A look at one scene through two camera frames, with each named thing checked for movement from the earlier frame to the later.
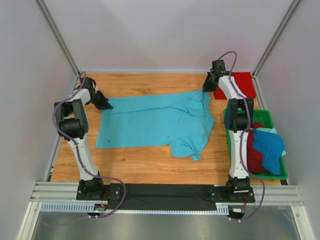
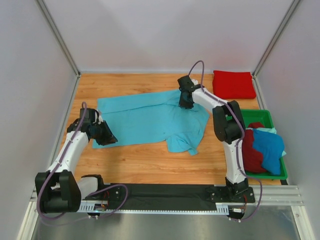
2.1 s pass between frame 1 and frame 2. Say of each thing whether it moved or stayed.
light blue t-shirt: moved
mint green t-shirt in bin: stayed
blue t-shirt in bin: stayed
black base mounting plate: stayed
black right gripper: moved
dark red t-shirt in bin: stayed
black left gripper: moved
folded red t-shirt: stayed
